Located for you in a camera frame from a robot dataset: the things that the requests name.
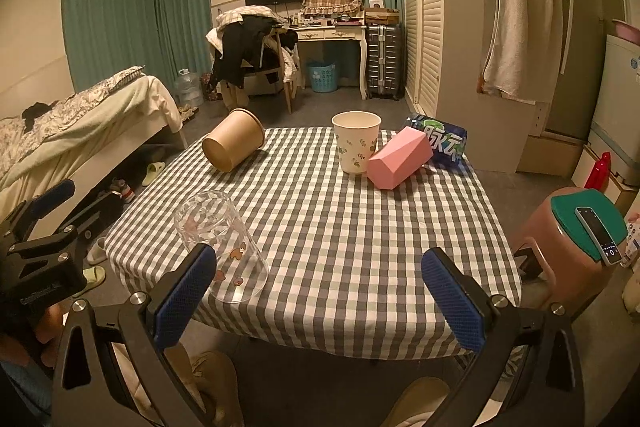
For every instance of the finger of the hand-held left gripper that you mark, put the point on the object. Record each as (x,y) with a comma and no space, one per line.
(50,198)
(95,219)

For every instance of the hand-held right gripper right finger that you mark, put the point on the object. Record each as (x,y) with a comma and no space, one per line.
(452,302)

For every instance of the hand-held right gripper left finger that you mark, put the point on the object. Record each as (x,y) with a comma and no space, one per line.
(185,299)

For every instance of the clear printed glass cup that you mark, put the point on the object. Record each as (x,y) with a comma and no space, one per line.
(220,227)

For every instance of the pink faceted cup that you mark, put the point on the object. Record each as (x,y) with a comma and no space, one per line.
(395,162)

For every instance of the brown paper cup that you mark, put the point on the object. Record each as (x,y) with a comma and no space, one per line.
(232,142)

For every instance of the white floral paper cup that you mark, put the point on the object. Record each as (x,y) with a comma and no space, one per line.
(352,147)

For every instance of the person's left hand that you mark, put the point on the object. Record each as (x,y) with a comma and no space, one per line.
(49,334)

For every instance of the pale slipper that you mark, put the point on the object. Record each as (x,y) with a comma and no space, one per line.
(94,279)
(97,251)

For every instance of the green slipper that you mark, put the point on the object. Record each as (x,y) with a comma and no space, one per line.
(152,173)

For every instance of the bed with floral bedding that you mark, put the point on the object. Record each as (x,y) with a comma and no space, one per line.
(75,127)

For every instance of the brown stool green top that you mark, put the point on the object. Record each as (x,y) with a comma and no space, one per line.
(560,272)

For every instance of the grey checkered tablecloth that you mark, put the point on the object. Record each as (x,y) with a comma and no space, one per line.
(340,227)

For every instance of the green stool cushion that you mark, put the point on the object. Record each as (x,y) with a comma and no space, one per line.
(567,217)

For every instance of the grey smartphone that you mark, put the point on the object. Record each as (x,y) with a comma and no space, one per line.
(597,234)

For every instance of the blue drink can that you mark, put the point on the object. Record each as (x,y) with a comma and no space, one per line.
(446,142)

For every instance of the clear water jug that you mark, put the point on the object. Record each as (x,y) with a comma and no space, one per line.
(189,89)

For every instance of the cardboard box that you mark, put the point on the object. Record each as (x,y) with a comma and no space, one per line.
(607,189)

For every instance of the wide teal curtain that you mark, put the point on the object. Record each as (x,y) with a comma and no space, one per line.
(115,17)

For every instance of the red bottle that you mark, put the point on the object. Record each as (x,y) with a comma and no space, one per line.
(597,172)

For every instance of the pile of clothes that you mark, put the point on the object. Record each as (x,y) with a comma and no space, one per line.
(240,42)

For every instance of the wooden chair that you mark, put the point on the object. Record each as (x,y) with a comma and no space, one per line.
(286,82)

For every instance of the dark grey suitcase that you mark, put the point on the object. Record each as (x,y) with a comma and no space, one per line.
(384,62)

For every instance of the white refrigerator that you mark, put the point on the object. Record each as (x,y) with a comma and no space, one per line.
(617,107)

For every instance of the blue laundry basket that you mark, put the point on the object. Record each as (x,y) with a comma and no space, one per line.
(321,77)

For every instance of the white louvered wardrobe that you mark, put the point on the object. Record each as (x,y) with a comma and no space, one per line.
(430,32)

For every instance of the hanging beige towel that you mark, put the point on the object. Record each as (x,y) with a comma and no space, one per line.
(522,17)

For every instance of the white desk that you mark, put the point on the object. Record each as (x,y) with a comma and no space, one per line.
(327,35)

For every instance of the wooden box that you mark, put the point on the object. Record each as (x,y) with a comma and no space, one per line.
(382,15)

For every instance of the pink basin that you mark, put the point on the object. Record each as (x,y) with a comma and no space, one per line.
(627,32)

